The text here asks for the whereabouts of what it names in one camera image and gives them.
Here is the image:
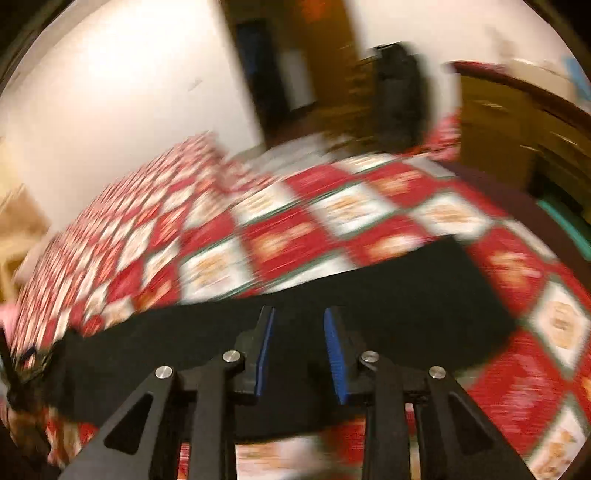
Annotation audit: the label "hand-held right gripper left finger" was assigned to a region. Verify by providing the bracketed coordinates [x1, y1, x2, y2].
[58, 305, 278, 480]

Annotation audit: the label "wooden door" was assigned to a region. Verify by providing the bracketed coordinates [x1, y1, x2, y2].
[300, 0, 376, 136]

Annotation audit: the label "red checked printed blanket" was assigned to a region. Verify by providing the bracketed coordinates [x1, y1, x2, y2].
[0, 113, 591, 480]

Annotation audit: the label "black bag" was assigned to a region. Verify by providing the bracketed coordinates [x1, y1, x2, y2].
[370, 42, 438, 149]

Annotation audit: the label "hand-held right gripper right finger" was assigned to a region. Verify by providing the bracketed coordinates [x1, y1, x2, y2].
[323, 307, 536, 480]

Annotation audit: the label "teal container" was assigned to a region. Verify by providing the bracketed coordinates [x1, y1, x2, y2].
[536, 193, 583, 261]

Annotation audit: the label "black pants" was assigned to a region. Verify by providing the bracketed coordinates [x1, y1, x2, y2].
[44, 237, 519, 441]

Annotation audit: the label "wooden cabinet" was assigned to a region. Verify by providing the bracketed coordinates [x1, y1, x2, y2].
[452, 61, 591, 208]

